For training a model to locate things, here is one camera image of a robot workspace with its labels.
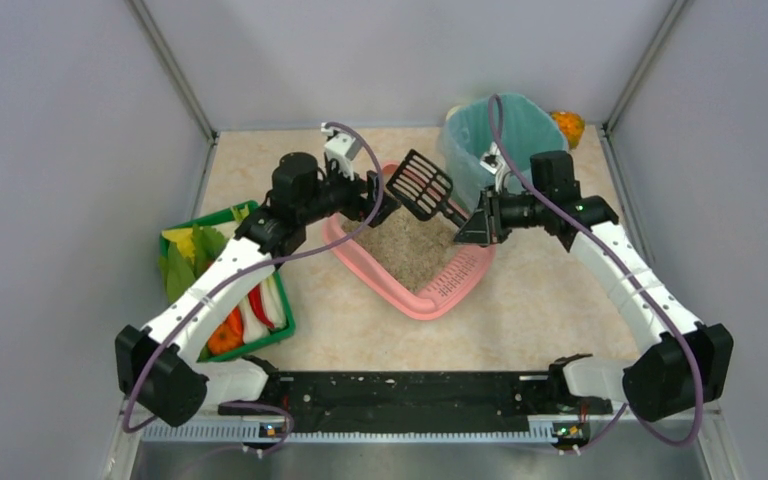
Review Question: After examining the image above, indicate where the pink litter box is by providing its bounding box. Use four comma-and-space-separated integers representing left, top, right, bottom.
321, 160, 497, 322

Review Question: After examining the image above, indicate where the black litter scoop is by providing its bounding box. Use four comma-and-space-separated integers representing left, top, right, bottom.
386, 149, 467, 227

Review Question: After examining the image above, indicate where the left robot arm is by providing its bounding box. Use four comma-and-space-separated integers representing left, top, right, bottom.
114, 152, 395, 433

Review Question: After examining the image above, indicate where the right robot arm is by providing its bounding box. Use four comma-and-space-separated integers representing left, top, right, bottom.
455, 148, 734, 422

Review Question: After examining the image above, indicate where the cat litter sand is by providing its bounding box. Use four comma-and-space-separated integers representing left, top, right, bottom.
338, 209, 459, 295

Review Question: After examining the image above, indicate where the green trash bin with bag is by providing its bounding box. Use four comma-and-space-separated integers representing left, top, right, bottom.
438, 93, 568, 212

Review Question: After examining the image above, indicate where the orange toy fruit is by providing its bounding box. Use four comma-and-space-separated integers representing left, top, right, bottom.
549, 111, 586, 150

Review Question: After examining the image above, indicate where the red chili pepper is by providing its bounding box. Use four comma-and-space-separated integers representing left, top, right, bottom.
247, 286, 275, 330

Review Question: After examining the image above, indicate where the green vegetable tray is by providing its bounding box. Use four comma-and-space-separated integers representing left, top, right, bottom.
158, 201, 295, 363

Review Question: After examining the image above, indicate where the green leafy vegetable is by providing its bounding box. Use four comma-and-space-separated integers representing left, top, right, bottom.
158, 202, 256, 304

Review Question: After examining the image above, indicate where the orange carrot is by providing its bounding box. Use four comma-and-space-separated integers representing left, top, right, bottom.
206, 307, 244, 357

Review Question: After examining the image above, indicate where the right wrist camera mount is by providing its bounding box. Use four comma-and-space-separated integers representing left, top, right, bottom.
479, 143, 511, 193

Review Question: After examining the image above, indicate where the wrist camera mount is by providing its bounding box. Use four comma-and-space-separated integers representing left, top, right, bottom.
479, 143, 511, 193
320, 123, 362, 180

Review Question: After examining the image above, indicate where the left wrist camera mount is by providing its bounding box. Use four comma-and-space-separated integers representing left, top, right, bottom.
320, 123, 362, 180

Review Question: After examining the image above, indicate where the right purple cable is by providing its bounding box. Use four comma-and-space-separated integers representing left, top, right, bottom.
487, 93, 706, 449

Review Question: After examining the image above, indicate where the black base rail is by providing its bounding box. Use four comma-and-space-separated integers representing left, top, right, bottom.
218, 369, 617, 439

